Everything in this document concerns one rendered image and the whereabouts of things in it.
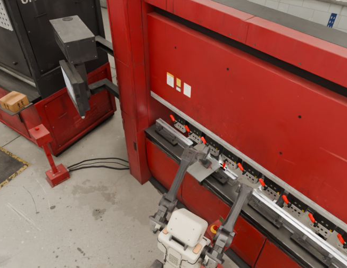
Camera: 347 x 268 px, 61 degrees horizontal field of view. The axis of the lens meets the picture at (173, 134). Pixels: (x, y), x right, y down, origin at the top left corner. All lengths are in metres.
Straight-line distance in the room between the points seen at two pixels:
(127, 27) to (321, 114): 1.55
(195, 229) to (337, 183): 0.88
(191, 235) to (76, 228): 1.94
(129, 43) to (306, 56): 1.42
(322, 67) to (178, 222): 1.17
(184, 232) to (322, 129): 0.99
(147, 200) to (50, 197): 1.17
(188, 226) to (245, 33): 1.18
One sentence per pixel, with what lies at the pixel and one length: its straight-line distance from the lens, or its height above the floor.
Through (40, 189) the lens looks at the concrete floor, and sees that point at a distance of 4.00.
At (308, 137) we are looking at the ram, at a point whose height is 1.77.
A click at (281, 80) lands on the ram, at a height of 2.04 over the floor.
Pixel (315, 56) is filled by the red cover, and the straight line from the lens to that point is 1.67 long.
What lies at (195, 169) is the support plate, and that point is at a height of 1.00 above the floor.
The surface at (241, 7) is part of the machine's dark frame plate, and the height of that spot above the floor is 2.30.
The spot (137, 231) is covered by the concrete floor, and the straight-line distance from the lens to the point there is 3.39.
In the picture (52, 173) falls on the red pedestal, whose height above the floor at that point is 0.13.
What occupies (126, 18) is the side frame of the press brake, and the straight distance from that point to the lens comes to 2.45.
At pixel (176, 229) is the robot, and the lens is 1.86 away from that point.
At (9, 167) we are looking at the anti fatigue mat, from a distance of 4.41.
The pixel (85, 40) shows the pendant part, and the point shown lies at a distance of 2.50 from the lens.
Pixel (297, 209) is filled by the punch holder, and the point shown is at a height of 1.17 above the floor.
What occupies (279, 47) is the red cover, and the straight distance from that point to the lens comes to 1.75.
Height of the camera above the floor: 2.95
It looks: 43 degrees down
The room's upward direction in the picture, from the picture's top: 1 degrees clockwise
